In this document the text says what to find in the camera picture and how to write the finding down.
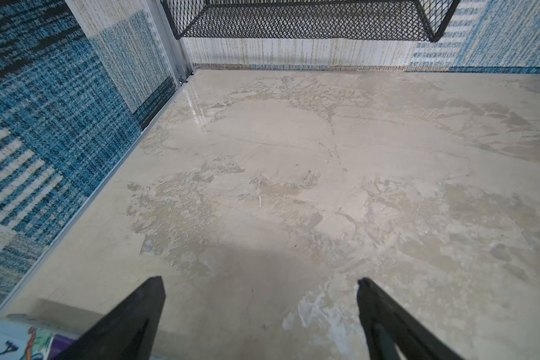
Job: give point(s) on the black mesh shelf rack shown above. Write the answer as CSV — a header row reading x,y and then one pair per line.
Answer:
x,y
362,20

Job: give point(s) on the colourful comic book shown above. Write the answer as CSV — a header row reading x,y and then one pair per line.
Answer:
x,y
19,340

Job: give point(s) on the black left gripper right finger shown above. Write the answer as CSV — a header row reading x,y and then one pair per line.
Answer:
x,y
391,332

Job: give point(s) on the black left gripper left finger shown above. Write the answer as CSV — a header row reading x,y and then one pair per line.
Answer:
x,y
128,331

